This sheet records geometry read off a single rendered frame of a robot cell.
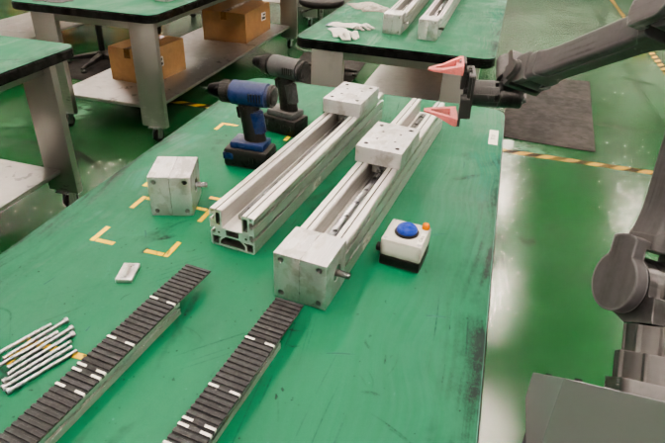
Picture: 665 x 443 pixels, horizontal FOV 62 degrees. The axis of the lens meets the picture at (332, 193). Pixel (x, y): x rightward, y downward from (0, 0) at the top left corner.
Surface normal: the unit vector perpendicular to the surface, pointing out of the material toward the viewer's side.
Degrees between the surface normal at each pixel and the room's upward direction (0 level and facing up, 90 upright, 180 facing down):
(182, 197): 90
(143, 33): 90
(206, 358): 0
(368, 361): 0
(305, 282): 90
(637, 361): 58
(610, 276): 72
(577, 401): 90
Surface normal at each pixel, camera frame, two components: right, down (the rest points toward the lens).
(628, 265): -0.94, -0.27
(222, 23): -0.25, 0.46
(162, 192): 0.04, 0.50
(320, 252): 0.04, -0.87
